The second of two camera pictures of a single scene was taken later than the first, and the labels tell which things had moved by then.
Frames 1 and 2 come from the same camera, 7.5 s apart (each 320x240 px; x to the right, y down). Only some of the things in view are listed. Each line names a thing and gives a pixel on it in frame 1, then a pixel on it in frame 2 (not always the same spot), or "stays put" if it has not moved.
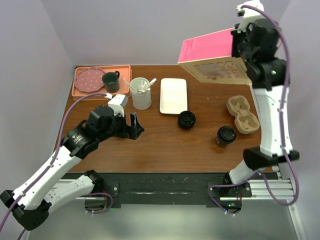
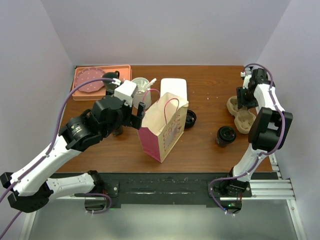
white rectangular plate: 173,95 stays put
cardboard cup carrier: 246,122 stays put
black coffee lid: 226,134 stays put
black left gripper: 132,132 -> 133,120
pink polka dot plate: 89,80 stays put
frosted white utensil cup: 141,93 stays put
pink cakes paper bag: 209,57 -> 163,123
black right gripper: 236,36 -> 241,101
